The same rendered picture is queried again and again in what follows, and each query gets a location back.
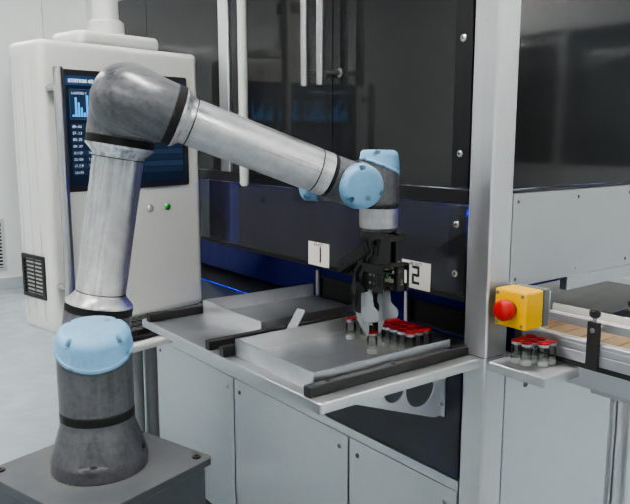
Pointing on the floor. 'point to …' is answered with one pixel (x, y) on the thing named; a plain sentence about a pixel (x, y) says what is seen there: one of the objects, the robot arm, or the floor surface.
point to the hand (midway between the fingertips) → (370, 327)
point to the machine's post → (488, 242)
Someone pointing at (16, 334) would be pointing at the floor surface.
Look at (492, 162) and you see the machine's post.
